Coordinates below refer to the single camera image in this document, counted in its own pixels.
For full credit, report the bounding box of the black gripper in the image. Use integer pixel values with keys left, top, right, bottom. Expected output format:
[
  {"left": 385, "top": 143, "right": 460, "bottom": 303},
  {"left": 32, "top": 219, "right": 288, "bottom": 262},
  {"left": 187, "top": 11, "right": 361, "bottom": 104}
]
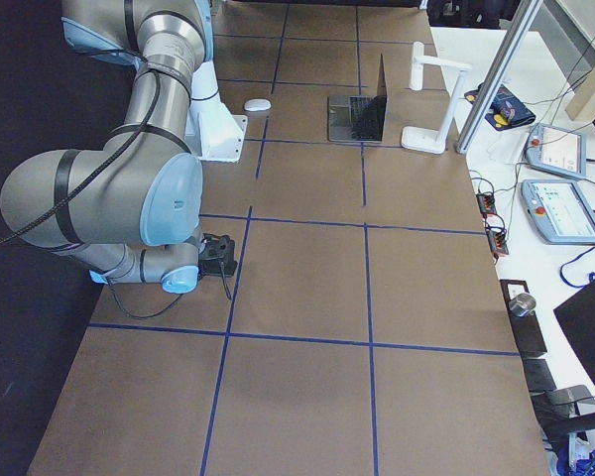
[{"left": 198, "top": 233, "right": 235, "bottom": 262}]

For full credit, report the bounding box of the grey laptop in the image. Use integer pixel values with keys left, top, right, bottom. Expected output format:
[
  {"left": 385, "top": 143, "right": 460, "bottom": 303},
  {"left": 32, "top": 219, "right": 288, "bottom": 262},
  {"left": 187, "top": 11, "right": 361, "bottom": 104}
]
[{"left": 327, "top": 56, "right": 388, "bottom": 143}]

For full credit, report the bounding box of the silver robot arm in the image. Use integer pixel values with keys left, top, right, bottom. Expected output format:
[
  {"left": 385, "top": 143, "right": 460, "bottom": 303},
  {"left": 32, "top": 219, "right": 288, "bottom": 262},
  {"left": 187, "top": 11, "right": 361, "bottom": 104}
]
[{"left": 0, "top": 1, "right": 213, "bottom": 295}]

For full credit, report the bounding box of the white computer mouse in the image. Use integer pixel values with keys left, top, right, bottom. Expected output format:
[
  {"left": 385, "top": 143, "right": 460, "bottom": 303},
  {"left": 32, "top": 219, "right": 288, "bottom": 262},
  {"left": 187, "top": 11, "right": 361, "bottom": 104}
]
[{"left": 243, "top": 98, "right": 272, "bottom": 112}]

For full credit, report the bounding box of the white desk lamp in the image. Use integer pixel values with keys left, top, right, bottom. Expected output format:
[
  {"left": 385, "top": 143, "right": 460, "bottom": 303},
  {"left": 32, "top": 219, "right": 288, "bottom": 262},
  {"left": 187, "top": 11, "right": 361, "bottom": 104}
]
[{"left": 401, "top": 41, "right": 473, "bottom": 155}]

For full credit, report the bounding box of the black power adapter box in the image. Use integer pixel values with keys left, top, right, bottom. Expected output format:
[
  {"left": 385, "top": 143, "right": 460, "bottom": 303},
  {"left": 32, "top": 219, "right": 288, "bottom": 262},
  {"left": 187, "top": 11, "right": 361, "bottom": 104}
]
[{"left": 476, "top": 192, "right": 497, "bottom": 218}]

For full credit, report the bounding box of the metal cup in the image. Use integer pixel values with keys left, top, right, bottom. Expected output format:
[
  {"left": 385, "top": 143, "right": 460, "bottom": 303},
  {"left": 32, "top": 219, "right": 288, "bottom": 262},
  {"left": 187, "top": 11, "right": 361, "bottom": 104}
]
[{"left": 508, "top": 293, "right": 536, "bottom": 318}]

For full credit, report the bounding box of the blue space pattern pouch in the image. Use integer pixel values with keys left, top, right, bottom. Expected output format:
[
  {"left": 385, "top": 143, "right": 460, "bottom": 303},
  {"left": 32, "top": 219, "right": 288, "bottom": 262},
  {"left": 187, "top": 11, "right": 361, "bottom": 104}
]
[{"left": 485, "top": 85, "right": 536, "bottom": 131}]

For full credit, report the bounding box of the near teach pendant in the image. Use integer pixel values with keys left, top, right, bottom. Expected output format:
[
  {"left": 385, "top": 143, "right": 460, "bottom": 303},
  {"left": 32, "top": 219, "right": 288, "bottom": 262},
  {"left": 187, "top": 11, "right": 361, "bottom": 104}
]
[{"left": 520, "top": 179, "right": 595, "bottom": 245}]

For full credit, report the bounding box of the teach pendant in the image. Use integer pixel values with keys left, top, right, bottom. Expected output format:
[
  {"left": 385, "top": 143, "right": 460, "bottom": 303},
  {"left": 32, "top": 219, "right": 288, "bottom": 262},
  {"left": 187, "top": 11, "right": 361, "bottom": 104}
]
[
  {"left": 524, "top": 124, "right": 586, "bottom": 179},
  {"left": 520, "top": 179, "right": 595, "bottom": 245}
]

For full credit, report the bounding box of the far teach pendant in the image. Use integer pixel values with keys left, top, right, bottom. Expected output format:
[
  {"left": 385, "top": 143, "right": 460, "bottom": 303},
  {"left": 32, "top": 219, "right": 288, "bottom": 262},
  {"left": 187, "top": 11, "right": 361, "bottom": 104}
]
[{"left": 524, "top": 124, "right": 586, "bottom": 179}]

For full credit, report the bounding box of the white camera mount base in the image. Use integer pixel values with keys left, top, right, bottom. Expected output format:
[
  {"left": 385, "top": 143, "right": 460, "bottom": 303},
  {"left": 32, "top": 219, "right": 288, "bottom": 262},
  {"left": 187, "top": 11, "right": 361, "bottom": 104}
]
[{"left": 185, "top": 0, "right": 248, "bottom": 165}]

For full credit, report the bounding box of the aluminium frame post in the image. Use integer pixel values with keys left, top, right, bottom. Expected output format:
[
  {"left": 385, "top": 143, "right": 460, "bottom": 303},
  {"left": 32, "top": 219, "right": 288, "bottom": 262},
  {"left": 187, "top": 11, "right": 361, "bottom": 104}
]
[{"left": 455, "top": 0, "right": 543, "bottom": 155}]

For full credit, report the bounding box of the blue lanyard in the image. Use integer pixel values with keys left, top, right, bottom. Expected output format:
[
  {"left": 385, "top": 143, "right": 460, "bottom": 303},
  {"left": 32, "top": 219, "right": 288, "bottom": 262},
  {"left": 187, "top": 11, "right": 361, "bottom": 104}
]
[{"left": 559, "top": 242, "right": 595, "bottom": 289}]

